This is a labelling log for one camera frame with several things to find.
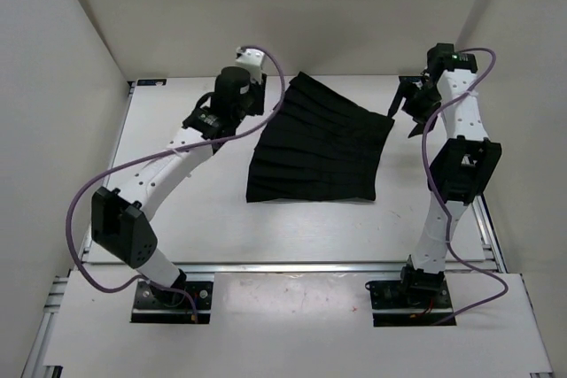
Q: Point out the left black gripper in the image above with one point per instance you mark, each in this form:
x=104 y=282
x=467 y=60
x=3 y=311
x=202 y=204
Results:
x=260 y=90

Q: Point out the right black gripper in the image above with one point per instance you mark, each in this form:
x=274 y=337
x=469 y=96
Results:
x=406 y=90

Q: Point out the black pleated skirt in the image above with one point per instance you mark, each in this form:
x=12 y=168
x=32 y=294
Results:
x=319 y=147

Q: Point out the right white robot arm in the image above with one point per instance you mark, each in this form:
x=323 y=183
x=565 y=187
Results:
x=445 y=92

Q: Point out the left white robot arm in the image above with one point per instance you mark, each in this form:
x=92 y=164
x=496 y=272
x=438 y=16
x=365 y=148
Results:
x=121 y=217

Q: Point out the left blue corner label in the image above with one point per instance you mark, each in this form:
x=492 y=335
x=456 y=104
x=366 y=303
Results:
x=151 y=82

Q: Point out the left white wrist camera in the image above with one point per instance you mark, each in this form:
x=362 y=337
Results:
x=252 y=60

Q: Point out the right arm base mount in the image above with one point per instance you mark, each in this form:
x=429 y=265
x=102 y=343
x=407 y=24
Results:
x=407 y=303

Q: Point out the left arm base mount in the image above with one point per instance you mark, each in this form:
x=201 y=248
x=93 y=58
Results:
x=157 y=306

